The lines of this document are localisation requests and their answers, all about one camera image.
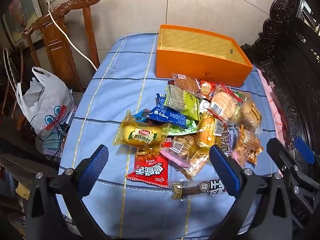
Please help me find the yellow corn snack packet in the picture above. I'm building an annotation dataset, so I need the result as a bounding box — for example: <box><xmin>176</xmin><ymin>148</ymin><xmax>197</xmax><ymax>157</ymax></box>
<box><xmin>196</xmin><ymin>111</ymin><xmax>225</xmax><ymax>148</ymax></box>

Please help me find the green seed packet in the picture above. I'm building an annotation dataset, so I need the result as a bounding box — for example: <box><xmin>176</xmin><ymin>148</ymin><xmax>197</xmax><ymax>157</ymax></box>
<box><xmin>164</xmin><ymin>84</ymin><xmax>200</xmax><ymax>120</ymax></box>

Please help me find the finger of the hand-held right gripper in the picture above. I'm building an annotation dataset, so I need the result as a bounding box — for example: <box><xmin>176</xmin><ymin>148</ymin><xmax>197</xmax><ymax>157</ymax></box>
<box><xmin>294</xmin><ymin>137</ymin><xmax>320</xmax><ymax>180</ymax></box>
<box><xmin>267</xmin><ymin>138</ymin><xmax>308</xmax><ymax>188</ymax></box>

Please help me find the blue checked cloth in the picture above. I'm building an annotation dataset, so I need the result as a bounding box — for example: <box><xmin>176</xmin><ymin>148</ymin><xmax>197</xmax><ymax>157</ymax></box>
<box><xmin>58</xmin><ymin>33</ymin><xmax>275</xmax><ymax>240</ymax></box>

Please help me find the blue snack packet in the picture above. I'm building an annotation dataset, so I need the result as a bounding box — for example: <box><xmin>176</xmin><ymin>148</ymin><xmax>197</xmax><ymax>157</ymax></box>
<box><xmin>145</xmin><ymin>94</ymin><xmax>194</xmax><ymax>130</ymax></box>

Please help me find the orange cardboard box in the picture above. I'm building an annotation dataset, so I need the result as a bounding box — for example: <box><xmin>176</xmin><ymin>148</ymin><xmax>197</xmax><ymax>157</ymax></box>
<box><xmin>156</xmin><ymin>24</ymin><xmax>253</xmax><ymax>88</ymax></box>

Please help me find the green white candy packet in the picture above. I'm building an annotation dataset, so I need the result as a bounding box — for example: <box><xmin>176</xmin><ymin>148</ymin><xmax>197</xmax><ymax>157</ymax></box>
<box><xmin>166</xmin><ymin>120</ymin><xmax>198</xmax><ymax>135</ymax></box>

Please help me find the round cracker packet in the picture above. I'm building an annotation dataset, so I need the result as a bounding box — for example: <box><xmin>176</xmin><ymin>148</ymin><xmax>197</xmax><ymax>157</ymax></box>
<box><xmin>164</xmin><ymin>135</ymin><xmax>198</xmax><ymax>157</ymax></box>

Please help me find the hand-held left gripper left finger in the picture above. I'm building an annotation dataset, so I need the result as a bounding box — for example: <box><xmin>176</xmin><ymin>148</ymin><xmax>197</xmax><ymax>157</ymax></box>
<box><xmin>25</xmin><ymin>144</ymin><xmax>110</xmax><ymax>240</ymax></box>

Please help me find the yellow bread packet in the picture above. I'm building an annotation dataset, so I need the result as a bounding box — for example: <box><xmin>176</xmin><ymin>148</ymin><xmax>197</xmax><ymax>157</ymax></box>
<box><xmin>113</xmin><ymin>109</ymin><xmax>170</xmax><ymax>153</ymax></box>

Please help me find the brown sausage stick packet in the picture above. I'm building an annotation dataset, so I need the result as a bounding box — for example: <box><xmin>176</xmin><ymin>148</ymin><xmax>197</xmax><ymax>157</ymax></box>
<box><xmin>168</xmin><ymin>179</ymin><xmax>234</xmax><ymax>200</ymax></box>

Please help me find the framed wall picture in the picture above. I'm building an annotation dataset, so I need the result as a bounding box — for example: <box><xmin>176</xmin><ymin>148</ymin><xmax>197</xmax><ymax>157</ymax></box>
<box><xmin>2</xmin><ymin>0</ymin><xmax>43</xmax><ymax>43</ymax></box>

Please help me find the white plastic bag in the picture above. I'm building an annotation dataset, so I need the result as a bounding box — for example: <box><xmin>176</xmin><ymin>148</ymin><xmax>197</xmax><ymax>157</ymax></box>
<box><xmin>16</xmin><ymin>67</ymin><xmax>75</xmax><ymax>138</ymax></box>

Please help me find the small red snack packet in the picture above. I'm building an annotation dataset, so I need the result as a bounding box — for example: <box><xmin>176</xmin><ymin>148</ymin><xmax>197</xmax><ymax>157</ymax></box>
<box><xmin>200</xmin><ymin>81</ymin><xmax>217</xmax><ymax>97</ymax></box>

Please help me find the pink patterned cloth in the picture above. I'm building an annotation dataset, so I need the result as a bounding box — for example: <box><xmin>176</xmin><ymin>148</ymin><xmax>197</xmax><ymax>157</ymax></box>
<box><xmin>252</xmin><ymin>67</ymin><xmax>290</xmax><ymax>155</ymax></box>

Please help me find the round cake clear packet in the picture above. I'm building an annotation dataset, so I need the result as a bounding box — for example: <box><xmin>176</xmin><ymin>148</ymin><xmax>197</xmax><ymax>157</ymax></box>
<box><xmin>209</xmin><ymin>85</ymin><xmax>244</xmax><ymax>124</ymax></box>

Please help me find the dark carved wooden furniture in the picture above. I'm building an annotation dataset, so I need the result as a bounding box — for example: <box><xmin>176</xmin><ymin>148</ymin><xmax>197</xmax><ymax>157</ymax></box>
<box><xmin>240</xmin><ymin>0</ymin><xmax>320</xmax><ymax>170</ymax></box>

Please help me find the white power cable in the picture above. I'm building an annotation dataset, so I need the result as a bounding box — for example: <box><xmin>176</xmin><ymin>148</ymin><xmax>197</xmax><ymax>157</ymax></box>
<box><xmin>47</xmin><ymin>1</ymin><xmax>98</xmax><ymax>71</ymax></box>

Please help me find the pale bread clear packet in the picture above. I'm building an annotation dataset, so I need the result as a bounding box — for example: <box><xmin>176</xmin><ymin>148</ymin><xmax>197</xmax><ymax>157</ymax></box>
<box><xmin>235</xmin><ymin>94</ymin><xmax>262</xmax><ymax>130</ymax></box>

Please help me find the pink snack packet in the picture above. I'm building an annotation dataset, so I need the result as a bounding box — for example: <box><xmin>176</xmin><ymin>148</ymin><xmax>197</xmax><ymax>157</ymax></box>
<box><xmin>159</xmin><ymin>147</ymin><xmax>190</xmax><ymax>168</ymax></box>

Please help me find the carved wooden chair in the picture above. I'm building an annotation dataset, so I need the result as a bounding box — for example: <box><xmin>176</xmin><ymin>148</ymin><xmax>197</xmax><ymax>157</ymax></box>
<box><xmin>22</xmin><ymin>0</ymin><xmax>102</xmax><ymax>93</ymax></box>

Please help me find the brown cake packet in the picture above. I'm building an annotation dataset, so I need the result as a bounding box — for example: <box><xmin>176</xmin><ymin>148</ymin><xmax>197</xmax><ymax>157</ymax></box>
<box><xmin>171</xmin><ymin>73</ymin><xmax>200</xmax><ymax>95</ymax></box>

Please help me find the sunflower seed packet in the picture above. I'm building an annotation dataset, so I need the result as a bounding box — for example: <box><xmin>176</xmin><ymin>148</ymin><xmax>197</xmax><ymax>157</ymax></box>
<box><xmin>220</xmin><ymin>127</ymin><xmax>237</xmax><ymax>155</ymax></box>

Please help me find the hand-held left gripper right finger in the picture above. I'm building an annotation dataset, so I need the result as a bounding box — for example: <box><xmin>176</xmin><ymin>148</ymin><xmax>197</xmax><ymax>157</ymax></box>
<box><xmin>209</xmin><ymin>144</ymin><xmax>293</xmax><ymax>240</ymax></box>

